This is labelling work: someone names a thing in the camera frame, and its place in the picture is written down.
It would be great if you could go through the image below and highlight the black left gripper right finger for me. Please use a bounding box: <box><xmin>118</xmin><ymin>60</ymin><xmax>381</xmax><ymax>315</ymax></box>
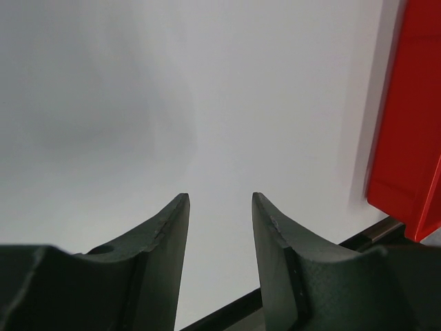
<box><xmin>252</xmin><ymin>192</ymin><xmax>440</xmax><ymax>330</ymax></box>

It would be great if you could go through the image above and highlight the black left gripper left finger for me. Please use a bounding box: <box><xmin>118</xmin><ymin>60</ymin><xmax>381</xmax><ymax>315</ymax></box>
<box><xmin>1</xmin><ymin>193</ymin><xmax>190</xmax><ymax>330</ymax></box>

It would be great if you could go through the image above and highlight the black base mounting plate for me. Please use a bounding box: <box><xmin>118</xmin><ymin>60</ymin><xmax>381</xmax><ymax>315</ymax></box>
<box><xmin>183</xmin><ymin>217</ymin><xmax>405</xmax><ymax>331</ymax></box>

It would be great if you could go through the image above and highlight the red plastic tray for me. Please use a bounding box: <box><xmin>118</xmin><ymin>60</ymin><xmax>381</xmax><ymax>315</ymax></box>
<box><xmin>367</xmin><ymin>1</ymin><xmax>440</xmax><ymax>242</ymax></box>

